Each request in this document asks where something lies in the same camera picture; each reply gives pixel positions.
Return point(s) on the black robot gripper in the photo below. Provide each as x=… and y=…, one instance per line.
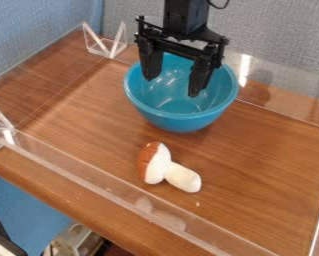
x=181, y=33

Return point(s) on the brown and white toy mushroom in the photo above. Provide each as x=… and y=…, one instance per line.
x=157, y=167

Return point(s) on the blue plastic bowl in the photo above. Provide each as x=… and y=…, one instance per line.
x=162, y=99

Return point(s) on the white power strip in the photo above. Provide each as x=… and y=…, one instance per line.
x=75, y=241

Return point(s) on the black stand leg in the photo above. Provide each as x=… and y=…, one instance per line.
x=2, y=238

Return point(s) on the clear acrylic corner bracket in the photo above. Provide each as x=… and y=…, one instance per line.
x=102, y=46

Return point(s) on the clear acrylic barrier wall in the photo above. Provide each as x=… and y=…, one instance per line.
x=79, y=137

